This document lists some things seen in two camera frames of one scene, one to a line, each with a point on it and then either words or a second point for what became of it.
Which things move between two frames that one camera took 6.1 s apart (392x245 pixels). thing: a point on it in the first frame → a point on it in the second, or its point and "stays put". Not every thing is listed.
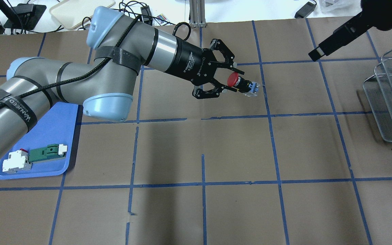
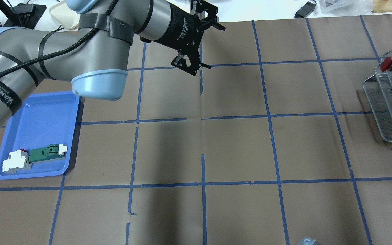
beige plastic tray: x=76 y=12 stays put
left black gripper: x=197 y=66 → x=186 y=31
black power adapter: x=309 y=7 stays put
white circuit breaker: x=17 y=161 stays put
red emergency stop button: x=249 y=88 → x=387 y=63
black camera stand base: x=24 y=17 stays put
